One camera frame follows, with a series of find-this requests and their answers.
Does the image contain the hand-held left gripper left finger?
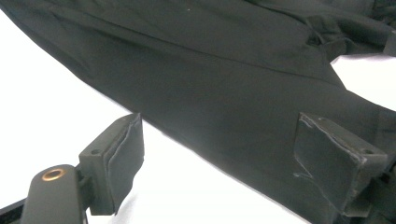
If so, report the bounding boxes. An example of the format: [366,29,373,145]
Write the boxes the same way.
[78,112,146,217]

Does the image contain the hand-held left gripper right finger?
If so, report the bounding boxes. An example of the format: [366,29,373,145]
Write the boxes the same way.
[292,111,389,217]

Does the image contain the black shorts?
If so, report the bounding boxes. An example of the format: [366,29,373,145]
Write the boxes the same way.
[0,0,396,224]

